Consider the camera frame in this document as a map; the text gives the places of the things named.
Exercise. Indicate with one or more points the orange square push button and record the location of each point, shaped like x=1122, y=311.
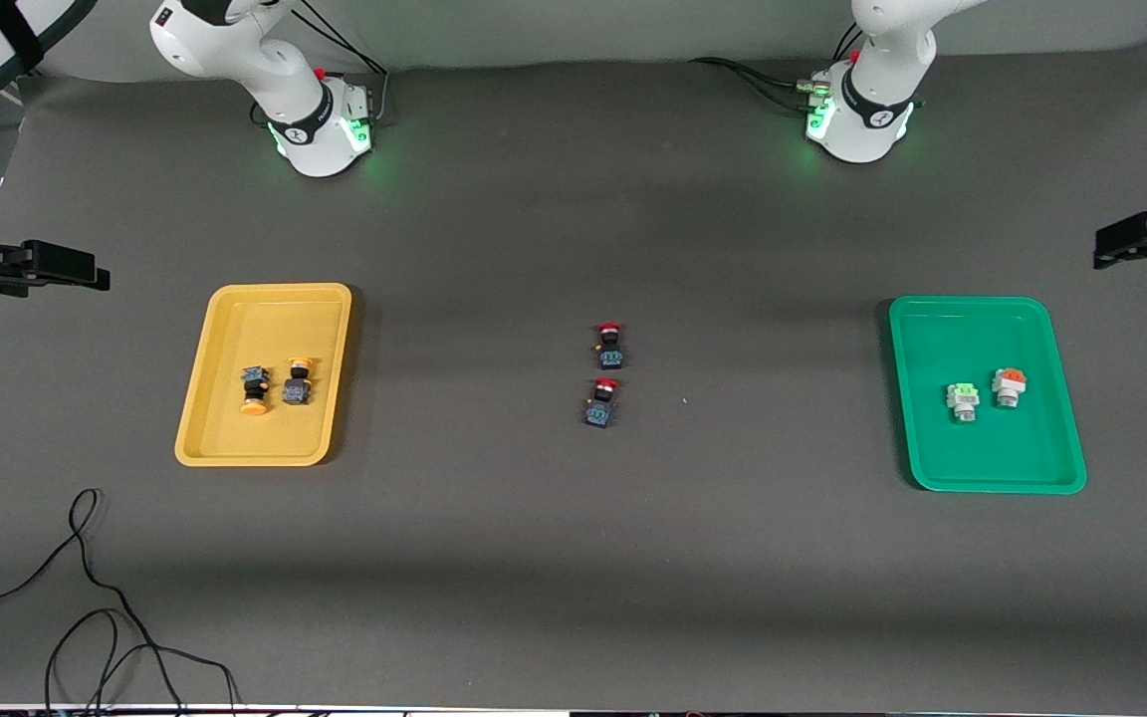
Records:
x=1009, y=386

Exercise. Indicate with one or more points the large yellow mushroom button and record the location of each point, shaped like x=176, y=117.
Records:
x=254, y=390

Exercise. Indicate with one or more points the green square push button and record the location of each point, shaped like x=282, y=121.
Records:
x=964, y=400

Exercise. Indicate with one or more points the small yellow push button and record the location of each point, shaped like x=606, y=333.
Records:
x=297, y=383

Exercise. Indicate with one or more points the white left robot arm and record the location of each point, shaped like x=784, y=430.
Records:
x=877, y=70

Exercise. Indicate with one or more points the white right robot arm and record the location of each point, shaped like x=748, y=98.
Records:
x=275, y=70

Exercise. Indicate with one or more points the green plastic tray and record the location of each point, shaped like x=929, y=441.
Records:
x=982, y=448

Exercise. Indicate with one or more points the yellow plastic tray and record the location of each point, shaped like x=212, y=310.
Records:
x=265, y=438

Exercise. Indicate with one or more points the red push button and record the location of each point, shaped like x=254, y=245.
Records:
x=601, y=403
x=610, y=346

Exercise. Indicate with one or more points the dark grey table mat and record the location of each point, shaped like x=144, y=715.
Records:
x=573, y=597

